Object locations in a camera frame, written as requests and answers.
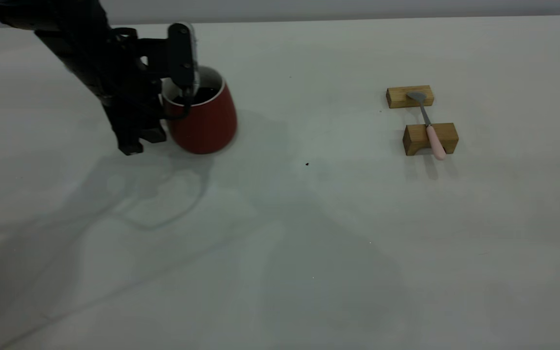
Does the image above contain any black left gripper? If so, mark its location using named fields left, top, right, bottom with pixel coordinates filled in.
left=96, top=27, right=167, bottom=157

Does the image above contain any red ceramic mug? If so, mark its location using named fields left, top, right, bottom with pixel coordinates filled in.
left=162, top=66, right=238, bottom=155

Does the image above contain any spoon with pink handle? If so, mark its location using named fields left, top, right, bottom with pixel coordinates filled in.
left=405, top=91, right=447, bottom=161

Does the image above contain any dark coffee liquid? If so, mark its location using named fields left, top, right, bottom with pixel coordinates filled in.
left=171, top=87, right=220, bottom=105

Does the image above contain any flat rectangular wooden block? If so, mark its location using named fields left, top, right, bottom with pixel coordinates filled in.
left=386, top=86, right=435, bottom=109

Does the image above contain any arch shaped wooden block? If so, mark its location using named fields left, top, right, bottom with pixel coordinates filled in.
left=402, top=122, right=459, bottom=157

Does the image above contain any black left wrist camera cable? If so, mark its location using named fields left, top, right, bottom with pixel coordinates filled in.
left=161, top=87, right=196, bottom=121

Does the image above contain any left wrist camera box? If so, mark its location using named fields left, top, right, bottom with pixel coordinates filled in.
left=137, top=22, right=198, bottom=96

